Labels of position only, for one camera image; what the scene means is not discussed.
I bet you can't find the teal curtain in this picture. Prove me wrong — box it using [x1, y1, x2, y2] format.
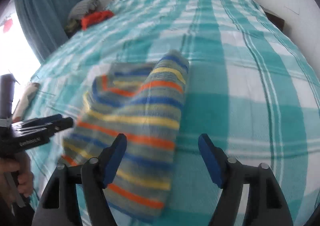
[14, 0, 81, 63]

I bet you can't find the red garment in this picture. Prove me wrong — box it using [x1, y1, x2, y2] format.
[81, 10, 114, 30]

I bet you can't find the dark bedside table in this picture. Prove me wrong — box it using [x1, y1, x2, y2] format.
[262, 7, 285, 32]

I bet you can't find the striped knitted sweater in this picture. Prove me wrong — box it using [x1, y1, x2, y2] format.
[61, 50, 189, 224]

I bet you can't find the person's left hand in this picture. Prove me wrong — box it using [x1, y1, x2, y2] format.
[0, 152, 34, 207]

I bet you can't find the grey knitted garment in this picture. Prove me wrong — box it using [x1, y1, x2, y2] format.
[67, 0, 100, 24]

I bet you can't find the small folded cloth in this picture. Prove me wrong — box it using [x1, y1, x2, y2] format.
[12, 83, 40, 123]

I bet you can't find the teal plaid bedspread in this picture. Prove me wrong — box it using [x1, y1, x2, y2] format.
[27, 0, 319, 225]

